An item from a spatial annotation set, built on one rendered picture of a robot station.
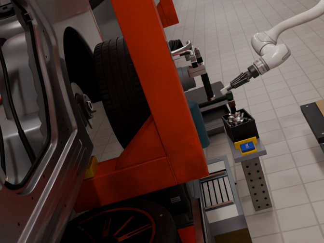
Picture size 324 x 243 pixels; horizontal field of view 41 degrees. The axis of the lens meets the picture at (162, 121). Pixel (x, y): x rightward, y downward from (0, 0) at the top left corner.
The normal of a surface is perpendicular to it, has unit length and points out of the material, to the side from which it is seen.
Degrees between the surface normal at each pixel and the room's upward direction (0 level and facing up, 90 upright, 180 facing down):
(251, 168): 90
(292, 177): 0
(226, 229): 0
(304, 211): 0
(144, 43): 90
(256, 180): 90
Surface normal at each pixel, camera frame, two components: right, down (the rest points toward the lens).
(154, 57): 0.00, 0.38
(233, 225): -0.31, -0.88
